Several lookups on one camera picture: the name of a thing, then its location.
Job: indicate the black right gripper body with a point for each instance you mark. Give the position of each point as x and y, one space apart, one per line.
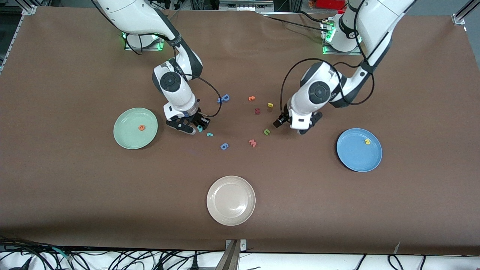
197 118

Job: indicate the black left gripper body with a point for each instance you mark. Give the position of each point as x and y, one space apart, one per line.
284 117

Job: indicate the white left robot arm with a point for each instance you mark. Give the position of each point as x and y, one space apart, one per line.
375 15

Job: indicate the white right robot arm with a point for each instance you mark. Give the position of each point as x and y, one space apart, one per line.
180 97

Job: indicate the blue foam letter P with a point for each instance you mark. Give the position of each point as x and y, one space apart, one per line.
225 99

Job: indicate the blue foam number six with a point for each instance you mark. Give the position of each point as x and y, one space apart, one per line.
222 146

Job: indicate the pink foam letter W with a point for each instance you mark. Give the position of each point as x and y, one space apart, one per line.
252 143

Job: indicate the pale green plate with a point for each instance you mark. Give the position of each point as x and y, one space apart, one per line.
127 138

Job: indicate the blue plate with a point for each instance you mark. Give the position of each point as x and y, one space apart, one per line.
352 153

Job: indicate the beige plate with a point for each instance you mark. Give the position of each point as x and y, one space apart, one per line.
231 200

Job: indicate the red box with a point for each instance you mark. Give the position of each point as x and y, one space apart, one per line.
321 3

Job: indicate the grey metal equipment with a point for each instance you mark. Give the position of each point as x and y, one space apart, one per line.
245 5

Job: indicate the brown table cover sheet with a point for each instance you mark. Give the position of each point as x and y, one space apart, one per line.
75 187

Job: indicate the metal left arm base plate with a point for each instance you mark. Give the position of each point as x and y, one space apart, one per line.
343 53

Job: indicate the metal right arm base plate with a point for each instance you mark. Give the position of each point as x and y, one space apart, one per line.
144 49

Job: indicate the metal post with bracket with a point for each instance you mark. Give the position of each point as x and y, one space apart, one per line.
232 258

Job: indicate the aluminium corner bracket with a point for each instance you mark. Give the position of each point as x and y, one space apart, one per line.
29 10

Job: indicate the aluminium frame profile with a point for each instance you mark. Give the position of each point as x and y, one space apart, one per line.
459 18

